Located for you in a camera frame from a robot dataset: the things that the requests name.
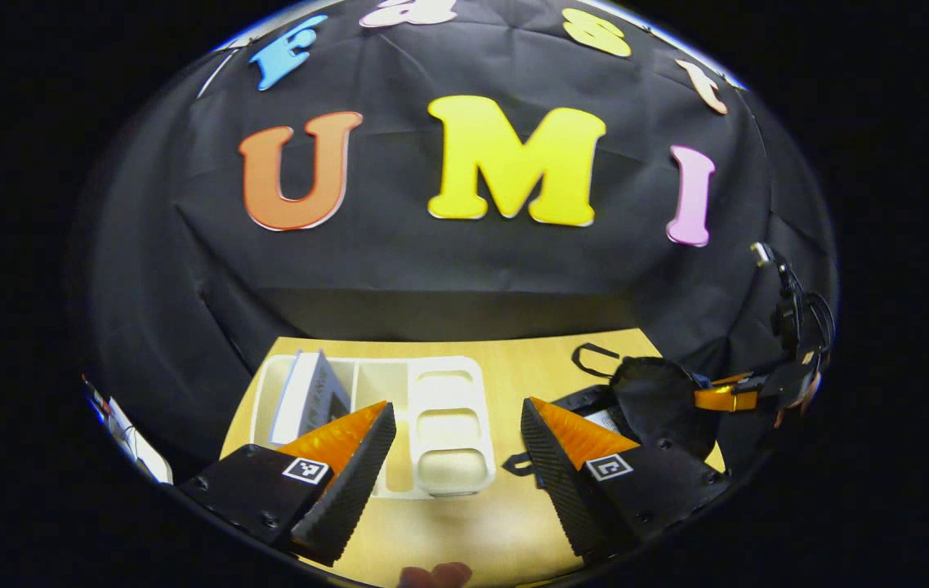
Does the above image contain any black backdrop cloth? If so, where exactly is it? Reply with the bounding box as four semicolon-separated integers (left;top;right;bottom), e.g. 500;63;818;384
76;0;841;458

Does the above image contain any white printed banner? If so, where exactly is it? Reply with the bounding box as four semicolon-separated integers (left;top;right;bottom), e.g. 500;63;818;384
82;376;176;485

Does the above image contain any blue schoolbag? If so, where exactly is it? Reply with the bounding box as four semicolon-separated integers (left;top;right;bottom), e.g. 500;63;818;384
503;355;726;489

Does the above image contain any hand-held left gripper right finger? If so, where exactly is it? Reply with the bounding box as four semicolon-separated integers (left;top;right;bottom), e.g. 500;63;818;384
519;397;732;568

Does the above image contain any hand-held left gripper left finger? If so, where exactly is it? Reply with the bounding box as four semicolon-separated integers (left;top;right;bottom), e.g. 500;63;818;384
176;400;398;568

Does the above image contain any white plastic bookshelf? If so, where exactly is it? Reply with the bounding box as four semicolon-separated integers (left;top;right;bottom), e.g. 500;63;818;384
250;353;498;501

